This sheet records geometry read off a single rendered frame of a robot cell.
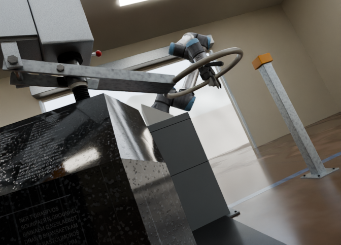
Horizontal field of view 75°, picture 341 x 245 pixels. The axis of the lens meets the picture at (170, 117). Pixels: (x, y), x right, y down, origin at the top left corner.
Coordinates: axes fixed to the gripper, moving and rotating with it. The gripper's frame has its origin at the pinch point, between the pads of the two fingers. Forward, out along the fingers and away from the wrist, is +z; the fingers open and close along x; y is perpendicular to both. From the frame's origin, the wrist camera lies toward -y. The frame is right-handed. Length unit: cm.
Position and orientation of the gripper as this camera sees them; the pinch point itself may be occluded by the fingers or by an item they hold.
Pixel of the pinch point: (219, 86)
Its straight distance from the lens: 147.7
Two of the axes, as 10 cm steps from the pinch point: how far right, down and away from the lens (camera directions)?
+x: -4.8, 1.0, -8.7
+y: -7.5, 4.6, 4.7
